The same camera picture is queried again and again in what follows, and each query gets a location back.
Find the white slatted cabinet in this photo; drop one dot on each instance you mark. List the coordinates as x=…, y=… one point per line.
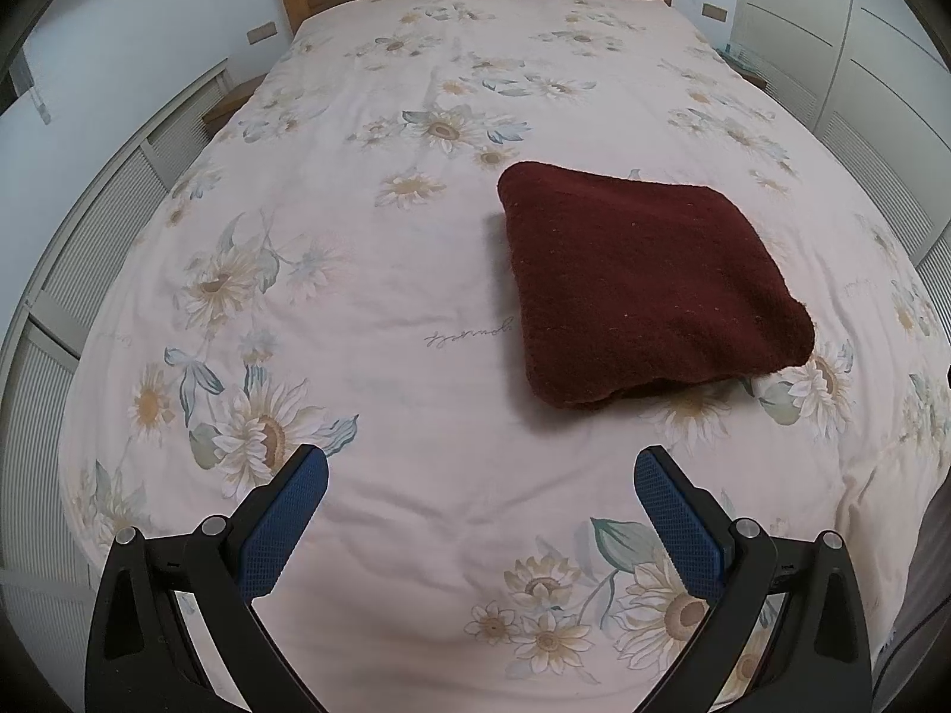
x=96, y=238

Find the wooden nightstand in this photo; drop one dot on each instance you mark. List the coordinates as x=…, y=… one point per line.
x=750, y=76
x=230, y=100

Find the white wardrobe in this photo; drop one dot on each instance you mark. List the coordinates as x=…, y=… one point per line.
x=877, y=15

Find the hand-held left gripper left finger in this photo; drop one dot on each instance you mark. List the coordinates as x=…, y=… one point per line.
x=286, y=527

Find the brown wall switch plate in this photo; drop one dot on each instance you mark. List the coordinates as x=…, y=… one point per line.
x=715, y=12
x=261, y=33

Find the bed with floral cover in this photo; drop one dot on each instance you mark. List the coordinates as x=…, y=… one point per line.
x=416, y=238

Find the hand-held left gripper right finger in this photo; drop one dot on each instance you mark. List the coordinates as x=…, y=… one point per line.
x=680, y=527

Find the dark red towel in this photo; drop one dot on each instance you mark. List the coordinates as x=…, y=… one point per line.
x=639, y=275

